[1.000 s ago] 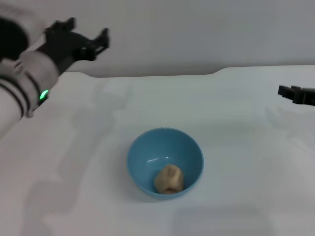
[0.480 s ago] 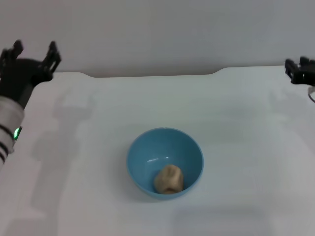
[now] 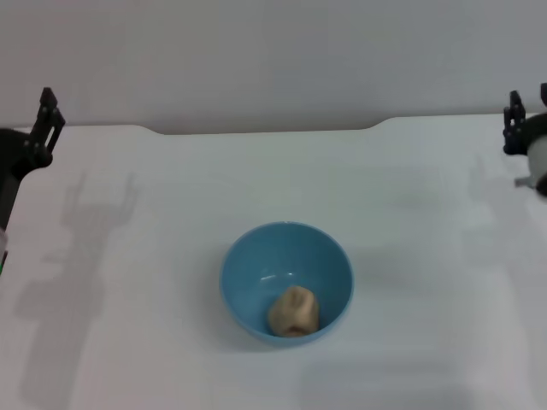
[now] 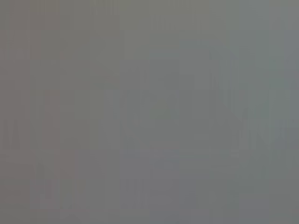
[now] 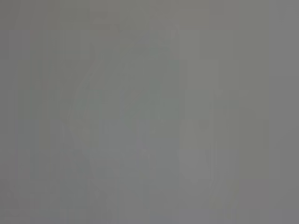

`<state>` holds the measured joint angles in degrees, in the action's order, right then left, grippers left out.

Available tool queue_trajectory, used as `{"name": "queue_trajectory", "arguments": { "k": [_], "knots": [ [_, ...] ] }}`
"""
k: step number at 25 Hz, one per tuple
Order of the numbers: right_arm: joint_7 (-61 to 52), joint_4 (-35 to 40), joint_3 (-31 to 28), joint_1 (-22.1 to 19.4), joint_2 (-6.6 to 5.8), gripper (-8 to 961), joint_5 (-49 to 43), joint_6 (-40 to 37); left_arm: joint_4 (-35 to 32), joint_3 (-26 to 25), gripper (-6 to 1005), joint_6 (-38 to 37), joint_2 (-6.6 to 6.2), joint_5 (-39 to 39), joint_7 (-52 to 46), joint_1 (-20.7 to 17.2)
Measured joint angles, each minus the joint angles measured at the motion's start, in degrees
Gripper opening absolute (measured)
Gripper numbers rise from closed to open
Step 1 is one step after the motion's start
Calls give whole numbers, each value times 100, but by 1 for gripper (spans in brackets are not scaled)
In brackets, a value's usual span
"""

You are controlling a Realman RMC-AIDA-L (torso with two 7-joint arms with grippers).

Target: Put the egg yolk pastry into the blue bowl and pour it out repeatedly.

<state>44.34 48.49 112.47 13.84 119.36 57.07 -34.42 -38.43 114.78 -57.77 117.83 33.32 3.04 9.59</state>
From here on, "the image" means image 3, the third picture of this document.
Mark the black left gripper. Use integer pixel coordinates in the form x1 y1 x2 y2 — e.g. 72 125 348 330
0 86 67 231

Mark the beige egg yolk pastry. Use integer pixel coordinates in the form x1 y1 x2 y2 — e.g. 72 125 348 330
267 284 321 337

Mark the blue bowl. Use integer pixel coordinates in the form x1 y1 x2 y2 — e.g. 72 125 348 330
219 220 356 349

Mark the right arm cable with connector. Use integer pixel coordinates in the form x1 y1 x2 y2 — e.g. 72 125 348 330
514 171 547 191

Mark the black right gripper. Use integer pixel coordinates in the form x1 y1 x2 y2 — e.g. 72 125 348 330
502 82 547 156

